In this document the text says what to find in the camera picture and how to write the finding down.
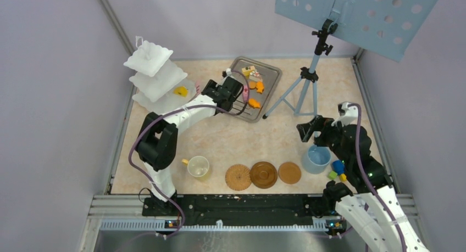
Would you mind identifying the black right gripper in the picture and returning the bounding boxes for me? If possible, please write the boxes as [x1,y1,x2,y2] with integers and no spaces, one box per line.
[296,114,351,165]

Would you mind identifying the pink cake slice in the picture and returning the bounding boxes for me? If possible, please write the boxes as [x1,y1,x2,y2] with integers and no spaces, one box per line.
[242,86,250,103]

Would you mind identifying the yellow cake wedge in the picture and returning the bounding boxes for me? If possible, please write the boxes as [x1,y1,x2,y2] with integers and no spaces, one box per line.
[173,86,189,97]

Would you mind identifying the pink cat-paw tongs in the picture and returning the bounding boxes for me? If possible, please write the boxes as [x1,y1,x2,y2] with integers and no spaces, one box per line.
[194,80,202,98]

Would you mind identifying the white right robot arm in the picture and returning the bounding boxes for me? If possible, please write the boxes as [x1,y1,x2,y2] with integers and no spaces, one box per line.
[297,115,428,251]

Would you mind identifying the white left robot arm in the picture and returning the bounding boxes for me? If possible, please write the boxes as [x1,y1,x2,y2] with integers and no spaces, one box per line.
[130,76,247,215]

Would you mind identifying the orange fish pastry lower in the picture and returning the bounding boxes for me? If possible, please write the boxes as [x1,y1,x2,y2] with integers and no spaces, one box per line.
[248,98,261,109]

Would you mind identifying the orange fish pastry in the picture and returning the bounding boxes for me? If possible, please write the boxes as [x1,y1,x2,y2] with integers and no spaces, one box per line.
[248,98,261,109]
[255,81,264,94]

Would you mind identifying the round brown cookie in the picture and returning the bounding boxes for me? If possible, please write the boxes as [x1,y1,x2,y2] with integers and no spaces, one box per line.
[248,81,257,89]

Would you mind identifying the yellow square cake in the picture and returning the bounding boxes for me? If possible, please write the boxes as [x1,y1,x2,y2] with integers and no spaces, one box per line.
[241,66,256,78]

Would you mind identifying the light blue mug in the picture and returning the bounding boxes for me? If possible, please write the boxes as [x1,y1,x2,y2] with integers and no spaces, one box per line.
[301,145,331,175]

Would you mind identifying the light blue tripod stand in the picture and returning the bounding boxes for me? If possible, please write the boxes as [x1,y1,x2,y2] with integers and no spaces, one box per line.
[262,19,338,120]

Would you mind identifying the orange fish pastry upper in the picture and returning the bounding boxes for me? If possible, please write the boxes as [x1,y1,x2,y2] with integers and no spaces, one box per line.
[255,81,264,94]

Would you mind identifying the metal serving tray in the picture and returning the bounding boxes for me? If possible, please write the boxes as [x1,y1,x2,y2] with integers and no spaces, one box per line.
[224,57,282,123]

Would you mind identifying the light wooden round coaster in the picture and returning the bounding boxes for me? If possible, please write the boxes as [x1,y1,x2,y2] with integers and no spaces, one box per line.
[278,162,302,184]

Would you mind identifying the green toy cube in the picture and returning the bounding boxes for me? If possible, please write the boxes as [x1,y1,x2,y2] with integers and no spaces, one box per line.
[328,171,338,180]

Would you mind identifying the yellow toy cube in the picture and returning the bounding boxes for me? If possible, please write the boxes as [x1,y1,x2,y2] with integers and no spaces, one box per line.
[339,173,347,182]

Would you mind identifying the dark wooden round coaster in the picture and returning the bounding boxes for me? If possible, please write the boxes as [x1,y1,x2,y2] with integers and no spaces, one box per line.
[249,161,278,189]

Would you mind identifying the white three-tier dessert stand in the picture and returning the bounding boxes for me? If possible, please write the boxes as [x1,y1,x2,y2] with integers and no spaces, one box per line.
[124,36,196,114]

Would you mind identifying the yellow transparent cup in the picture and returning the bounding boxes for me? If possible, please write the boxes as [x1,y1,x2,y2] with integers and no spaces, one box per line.
[182,156,212,181]

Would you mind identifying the woven rattan coaster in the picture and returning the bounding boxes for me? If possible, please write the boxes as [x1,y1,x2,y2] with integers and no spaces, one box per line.
[225,164,252,191]

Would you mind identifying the light blue perforated board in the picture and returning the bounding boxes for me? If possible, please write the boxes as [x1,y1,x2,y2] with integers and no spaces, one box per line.
[275,0,438,62]

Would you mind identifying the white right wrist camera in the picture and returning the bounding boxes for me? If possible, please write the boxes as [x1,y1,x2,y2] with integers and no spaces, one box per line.
[331,102,361,127]

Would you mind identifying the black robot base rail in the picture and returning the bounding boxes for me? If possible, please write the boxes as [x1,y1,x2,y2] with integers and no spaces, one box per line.
[142,194,337,227]

